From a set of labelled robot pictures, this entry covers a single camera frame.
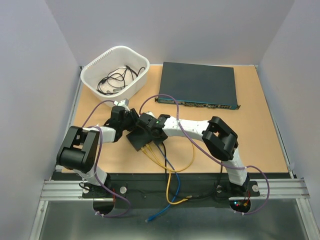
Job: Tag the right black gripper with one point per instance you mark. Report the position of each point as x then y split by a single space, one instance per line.
156 139

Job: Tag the aluminium rail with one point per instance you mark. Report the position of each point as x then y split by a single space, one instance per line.
290 188

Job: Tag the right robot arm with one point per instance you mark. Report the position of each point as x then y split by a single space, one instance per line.
213 137

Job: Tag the white plastic bin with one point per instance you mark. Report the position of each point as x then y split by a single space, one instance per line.
117 74

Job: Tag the small black network switch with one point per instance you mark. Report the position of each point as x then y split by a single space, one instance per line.
138 138

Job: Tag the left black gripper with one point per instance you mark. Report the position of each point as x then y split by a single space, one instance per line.
133 115

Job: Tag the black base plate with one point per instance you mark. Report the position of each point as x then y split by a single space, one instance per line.
148 191

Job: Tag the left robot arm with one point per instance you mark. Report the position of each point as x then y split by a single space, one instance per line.
80 145

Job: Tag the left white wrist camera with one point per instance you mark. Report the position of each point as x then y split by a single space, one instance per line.
123 103

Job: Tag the large teal network switch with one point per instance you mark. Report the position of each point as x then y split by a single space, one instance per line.
197 85

